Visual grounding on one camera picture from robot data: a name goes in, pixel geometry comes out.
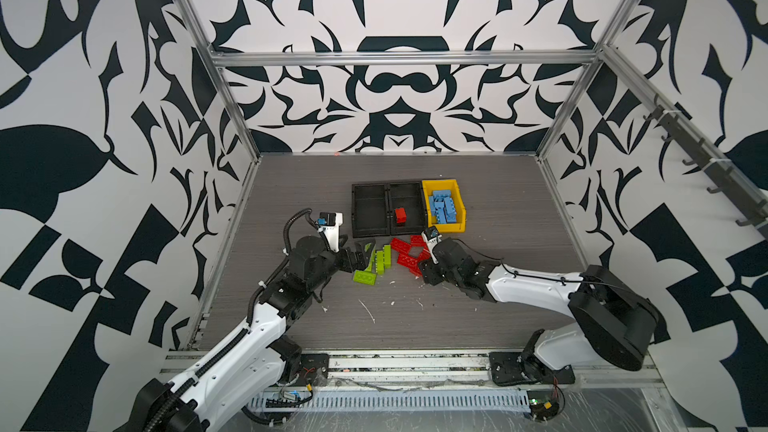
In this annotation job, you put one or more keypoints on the middle black bin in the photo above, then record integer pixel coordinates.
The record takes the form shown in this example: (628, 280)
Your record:
(409, 197)

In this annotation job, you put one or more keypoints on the green lego brick right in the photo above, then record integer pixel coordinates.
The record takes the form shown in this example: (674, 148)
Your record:
(383, 259)

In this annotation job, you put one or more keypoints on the wall hook rack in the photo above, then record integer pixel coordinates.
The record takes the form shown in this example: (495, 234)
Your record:
(738, 174)

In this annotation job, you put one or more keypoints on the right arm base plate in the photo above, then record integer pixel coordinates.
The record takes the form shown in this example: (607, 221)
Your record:
(516, 368)

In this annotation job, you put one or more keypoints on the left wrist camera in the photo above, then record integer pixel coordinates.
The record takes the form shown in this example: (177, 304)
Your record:
(329, 225)

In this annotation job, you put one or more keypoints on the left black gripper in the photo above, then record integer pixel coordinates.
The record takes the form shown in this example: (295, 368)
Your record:
(357, 260)

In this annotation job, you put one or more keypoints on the left black bin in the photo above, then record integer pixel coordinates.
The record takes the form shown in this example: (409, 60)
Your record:
(370, 210)

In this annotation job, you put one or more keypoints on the yellow bin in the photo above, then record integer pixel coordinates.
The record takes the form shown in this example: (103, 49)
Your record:
(430, 188)

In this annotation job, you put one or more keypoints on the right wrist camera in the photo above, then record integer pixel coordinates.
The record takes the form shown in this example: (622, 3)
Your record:
(431, 237)

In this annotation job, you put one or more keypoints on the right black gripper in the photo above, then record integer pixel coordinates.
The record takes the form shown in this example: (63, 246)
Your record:
(429, 274)

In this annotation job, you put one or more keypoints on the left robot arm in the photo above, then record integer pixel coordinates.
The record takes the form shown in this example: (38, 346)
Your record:
(257, 353)

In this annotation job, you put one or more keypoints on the black bin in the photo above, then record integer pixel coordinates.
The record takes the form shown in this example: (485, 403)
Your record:
(370, 210)
(409, 197)

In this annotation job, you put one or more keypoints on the red lego brick from arch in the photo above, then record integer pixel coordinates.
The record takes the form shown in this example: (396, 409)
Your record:
(410, 262)

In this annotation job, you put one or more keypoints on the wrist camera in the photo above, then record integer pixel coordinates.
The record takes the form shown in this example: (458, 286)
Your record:
(431, 237)
(329, 225)

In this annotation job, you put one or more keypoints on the blue lego long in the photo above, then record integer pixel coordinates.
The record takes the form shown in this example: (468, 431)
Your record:
(437, 209)

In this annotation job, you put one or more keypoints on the green lego plate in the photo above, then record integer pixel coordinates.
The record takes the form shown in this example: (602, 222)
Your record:
(365, 277)
(367, 250)

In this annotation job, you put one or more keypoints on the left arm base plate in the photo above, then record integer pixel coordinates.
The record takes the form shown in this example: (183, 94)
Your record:
(308, 369)

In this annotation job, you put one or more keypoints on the red lego brick top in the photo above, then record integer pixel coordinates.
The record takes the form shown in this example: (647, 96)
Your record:
(417, 240)

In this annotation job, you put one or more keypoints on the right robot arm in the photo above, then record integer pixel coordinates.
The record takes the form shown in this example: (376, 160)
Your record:
(610, 322)

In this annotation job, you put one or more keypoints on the red arch lego piece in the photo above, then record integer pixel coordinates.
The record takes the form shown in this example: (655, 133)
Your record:
(423, 256)

